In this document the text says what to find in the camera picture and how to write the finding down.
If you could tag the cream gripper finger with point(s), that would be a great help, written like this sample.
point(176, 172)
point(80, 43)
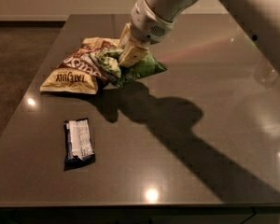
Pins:
point(133, 54)
point(126, 37)

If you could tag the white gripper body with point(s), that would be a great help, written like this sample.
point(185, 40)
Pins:
point(145, 26)

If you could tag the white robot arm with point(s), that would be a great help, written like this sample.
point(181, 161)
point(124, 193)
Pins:
point(259, 19)

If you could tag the brown Late July chip bag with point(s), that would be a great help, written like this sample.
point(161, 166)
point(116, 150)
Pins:
point(80, 72)

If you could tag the blue white snack wrapper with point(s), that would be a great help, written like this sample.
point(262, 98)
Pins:
point(77, 141)

